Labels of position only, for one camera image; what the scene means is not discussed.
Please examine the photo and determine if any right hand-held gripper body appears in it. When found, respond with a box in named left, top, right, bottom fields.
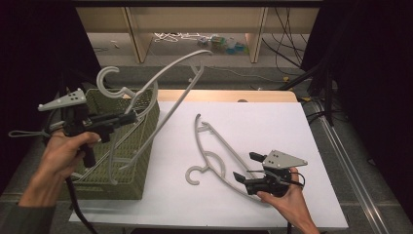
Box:
left=244, top=149, right=309, bottom=198

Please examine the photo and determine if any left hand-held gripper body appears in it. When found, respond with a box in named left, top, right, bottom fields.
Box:
left=37, top=88, right=128, bottom=169

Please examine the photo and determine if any green woven basket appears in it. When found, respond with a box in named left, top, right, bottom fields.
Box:
left=59, top=88, right=161, bottom=201

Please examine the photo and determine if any person's right hand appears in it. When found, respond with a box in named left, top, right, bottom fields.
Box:
left=255, top=168, right=313, bottom=224

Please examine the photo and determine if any person's left hand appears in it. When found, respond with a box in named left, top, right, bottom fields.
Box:
left=19, top=131, right=102, bottom=206

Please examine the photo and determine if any white board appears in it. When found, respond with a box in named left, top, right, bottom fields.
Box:
left=68, top=100, right=349, bottom=230

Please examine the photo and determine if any wooden table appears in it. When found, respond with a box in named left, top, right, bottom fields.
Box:
left=155, top=90, right=299, bottom=103

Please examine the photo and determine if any dark curtain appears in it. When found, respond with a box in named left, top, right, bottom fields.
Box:
left=301, top=0, right=413, bottom=225
left=0, top=0, right=106, bottom=196

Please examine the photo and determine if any pile of colourful toys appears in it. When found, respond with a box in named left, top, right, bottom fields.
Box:
left=197, top=34, right=249, bottom=56

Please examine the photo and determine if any light wooden shelf unit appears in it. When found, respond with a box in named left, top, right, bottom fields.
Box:
left=75, top=7, right=320, bottom=64

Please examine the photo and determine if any right hand-held gripper cable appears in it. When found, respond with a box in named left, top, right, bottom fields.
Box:
left=285, top=171, right=307, bottom=234

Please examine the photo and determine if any hand-held gripper cable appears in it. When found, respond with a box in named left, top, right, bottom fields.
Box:
left=8, top=129, right=99, bottom=234
left=285, top=171, right=307, bottom=234

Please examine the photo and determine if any white cord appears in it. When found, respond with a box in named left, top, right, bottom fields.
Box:
left=153, top=32, right=203, bottom=43

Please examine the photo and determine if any left hand-held gripper cable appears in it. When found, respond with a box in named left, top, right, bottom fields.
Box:
left=8, top=129, right=99, bottom=234

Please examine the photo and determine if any bundle of black cables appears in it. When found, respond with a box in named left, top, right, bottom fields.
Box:
left=261, top=7, right=313, bottom=76

